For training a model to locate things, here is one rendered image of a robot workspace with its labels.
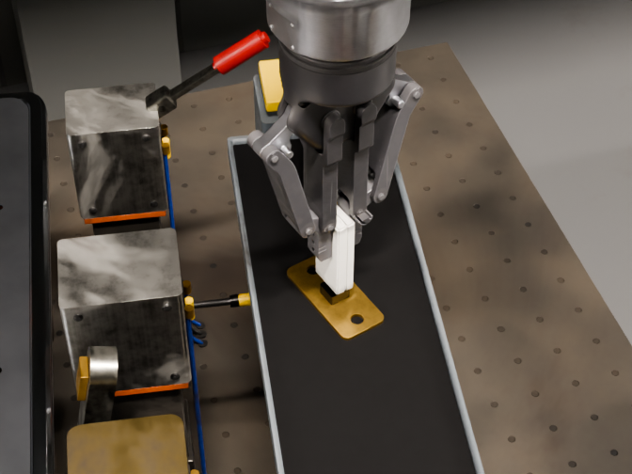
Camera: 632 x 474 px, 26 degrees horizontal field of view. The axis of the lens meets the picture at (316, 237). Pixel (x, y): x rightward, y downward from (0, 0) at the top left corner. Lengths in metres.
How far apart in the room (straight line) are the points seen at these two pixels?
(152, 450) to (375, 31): 0.40
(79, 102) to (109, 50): 1.40
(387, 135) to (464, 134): 0.93
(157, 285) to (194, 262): 0.58
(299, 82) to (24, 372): 0.47
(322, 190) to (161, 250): 0.25
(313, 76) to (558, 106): 2.19
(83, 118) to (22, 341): 0.24
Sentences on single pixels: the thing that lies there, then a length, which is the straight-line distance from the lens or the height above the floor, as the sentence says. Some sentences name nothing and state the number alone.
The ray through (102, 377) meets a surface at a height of 1.10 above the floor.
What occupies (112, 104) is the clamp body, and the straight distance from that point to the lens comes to 1.37.
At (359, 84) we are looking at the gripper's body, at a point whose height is 1.40.
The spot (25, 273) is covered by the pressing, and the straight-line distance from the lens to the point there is 1.31.
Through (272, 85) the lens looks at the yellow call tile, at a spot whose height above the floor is 1.16.
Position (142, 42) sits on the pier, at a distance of 2.78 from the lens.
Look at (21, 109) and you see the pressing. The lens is 1.48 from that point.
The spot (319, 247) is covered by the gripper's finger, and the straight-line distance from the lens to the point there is 0.98.
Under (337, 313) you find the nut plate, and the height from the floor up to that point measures 1.16.
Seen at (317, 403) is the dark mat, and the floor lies 1.16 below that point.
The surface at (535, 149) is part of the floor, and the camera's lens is 2.91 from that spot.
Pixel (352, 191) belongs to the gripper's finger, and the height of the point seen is 1.28.
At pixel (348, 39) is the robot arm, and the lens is 0.82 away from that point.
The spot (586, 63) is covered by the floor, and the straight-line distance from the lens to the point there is 3.15.
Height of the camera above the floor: 1.95
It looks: 46 degrees down
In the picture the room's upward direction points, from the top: straight up
